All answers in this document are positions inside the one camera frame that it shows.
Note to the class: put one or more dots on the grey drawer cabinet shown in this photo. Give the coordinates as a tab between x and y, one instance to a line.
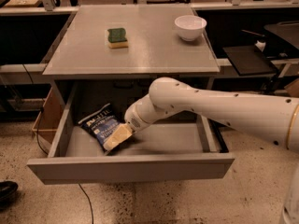
154	47

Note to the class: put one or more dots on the green and yellow sponge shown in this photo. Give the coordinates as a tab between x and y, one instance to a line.
117	38

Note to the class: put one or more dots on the black flat tray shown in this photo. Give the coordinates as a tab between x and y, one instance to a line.
249	61

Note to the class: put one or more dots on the black shoe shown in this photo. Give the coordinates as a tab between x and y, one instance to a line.
7	190

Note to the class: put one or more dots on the wooden box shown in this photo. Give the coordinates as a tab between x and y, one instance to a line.
48	119

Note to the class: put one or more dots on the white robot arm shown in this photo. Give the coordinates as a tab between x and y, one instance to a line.
261	185

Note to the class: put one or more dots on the grey open drawer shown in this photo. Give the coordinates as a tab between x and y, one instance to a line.
178	148

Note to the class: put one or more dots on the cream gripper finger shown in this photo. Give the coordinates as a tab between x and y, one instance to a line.
121	133

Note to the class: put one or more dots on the blue chip bag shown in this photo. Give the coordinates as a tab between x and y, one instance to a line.
100	124

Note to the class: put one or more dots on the white bowl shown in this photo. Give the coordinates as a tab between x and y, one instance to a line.
190	27

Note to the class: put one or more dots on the grey workbench rail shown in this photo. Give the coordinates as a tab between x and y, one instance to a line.
22	74

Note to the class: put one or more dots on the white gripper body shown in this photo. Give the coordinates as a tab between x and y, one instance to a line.
133	120

